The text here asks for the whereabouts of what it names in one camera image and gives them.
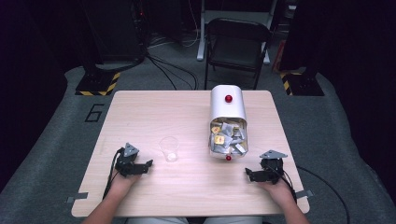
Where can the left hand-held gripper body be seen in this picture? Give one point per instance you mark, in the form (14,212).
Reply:
(127,161)

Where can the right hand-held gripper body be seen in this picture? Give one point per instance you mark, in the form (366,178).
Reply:
(272,169)

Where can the person's left hand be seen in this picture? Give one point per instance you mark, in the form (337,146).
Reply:
(123,184)

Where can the person's right hand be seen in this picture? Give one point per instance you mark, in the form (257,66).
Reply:
(280,192)

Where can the clear plastic cup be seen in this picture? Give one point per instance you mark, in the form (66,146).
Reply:
(169,149)

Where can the grey tape strip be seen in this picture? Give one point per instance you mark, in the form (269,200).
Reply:
(77,197)
(304,194)

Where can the pile of silver tea packets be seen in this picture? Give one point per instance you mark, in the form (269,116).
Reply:
(227,138)

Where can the white container with red knobs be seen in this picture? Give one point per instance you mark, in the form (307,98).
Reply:
(228,107)

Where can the black stand base striped edge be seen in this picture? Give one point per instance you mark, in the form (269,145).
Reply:
(303,84)
(98,83)

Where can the black folding chair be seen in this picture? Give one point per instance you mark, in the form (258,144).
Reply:
(238,46)

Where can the black equipment cabinet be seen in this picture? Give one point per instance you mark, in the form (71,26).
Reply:
(115,28)

